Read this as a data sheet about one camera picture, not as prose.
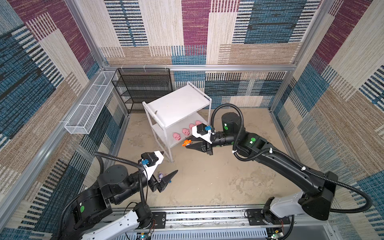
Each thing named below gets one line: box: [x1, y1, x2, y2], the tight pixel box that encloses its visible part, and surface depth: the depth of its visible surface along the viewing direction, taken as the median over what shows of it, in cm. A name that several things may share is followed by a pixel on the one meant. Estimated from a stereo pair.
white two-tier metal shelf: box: [142, 81, 212, 163], surface depth 79 cm
